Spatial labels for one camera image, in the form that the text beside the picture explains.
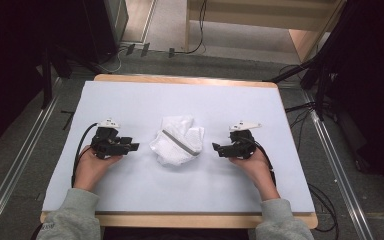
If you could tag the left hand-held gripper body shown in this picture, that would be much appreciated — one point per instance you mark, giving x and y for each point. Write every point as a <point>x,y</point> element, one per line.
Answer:
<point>108,145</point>

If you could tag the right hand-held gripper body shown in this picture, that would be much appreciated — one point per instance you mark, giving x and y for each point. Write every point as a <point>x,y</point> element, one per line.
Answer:
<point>243,145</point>

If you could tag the white mesh laundry bag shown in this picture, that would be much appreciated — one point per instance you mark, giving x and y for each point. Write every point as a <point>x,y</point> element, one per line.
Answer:
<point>173,151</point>

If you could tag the person's left hand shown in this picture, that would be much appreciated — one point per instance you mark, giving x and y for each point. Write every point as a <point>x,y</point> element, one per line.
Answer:
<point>88,170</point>

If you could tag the person's right hand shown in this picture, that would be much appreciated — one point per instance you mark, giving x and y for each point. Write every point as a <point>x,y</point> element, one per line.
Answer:
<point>260,173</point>

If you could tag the white table mat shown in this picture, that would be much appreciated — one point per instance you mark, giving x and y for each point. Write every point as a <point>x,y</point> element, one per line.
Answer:
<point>130,100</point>

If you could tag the wooden table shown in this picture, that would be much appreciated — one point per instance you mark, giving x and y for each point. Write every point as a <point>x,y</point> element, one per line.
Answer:
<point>180,220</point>

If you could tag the black tripod stand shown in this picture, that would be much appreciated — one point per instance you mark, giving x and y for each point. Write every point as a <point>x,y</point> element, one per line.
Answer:
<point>46,83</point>
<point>320,90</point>

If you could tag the dark cabinet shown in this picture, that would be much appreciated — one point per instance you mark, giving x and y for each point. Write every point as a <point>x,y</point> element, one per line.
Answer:
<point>96,26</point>

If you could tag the light wooden shelf unit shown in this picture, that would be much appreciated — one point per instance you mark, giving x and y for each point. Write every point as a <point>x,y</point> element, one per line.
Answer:
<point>246,21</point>

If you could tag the metal floor rail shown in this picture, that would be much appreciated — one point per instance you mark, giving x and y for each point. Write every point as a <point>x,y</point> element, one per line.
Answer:
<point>336,168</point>
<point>20,163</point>

